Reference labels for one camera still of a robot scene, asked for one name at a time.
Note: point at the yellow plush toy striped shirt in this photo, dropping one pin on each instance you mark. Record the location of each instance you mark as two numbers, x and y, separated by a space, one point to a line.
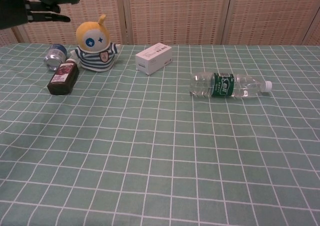
93 46

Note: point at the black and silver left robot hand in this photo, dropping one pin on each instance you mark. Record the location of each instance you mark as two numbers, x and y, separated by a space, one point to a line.
42 17

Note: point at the white cardboard box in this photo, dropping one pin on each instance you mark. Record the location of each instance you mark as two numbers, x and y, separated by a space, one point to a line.
152 59

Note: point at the dark juice bottle pink label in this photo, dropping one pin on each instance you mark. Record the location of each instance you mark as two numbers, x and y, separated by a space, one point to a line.
62 81

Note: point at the black dome-shaped object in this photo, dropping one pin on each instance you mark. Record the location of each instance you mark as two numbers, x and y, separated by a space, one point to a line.
12 11

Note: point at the glass jar with blue lid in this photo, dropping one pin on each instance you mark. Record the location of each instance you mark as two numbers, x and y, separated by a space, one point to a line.
55 57

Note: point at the green checked tablecloth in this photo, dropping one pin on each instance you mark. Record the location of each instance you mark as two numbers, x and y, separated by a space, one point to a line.
160 161

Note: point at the woven folding screen panel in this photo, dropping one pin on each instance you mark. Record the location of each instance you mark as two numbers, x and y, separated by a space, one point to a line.
270 13
95 1
175 13
6 37

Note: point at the clear water bottle green label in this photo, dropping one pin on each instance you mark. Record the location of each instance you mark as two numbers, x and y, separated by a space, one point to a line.
222 84

